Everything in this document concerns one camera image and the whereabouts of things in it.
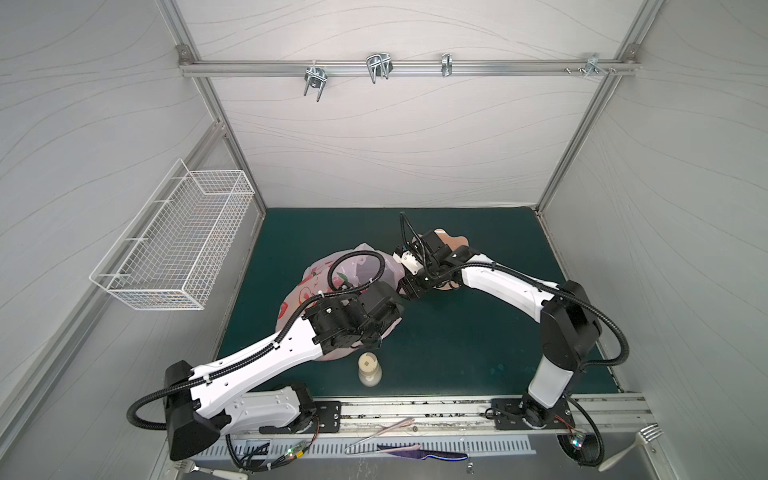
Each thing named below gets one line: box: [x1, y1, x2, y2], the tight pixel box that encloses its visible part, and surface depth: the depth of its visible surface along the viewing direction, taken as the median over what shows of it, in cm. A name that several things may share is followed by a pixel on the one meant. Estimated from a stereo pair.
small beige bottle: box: [358, 352, 383, 387], surface depth 74 cm
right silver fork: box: [598, 423, 664, 472], surface depth 72 cm
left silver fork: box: [173, 460, 248, 480], surface depth 67 cm
